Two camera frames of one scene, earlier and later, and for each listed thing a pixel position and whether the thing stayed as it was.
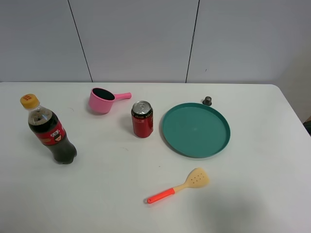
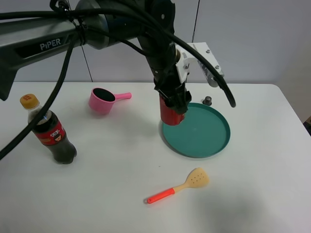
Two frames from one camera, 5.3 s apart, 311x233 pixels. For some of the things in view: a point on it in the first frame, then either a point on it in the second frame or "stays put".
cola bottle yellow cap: [48, 129] stays put
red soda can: [142, 114] to [168, 116]
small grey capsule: [207, 101] stays put
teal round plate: [195, 130] stays put
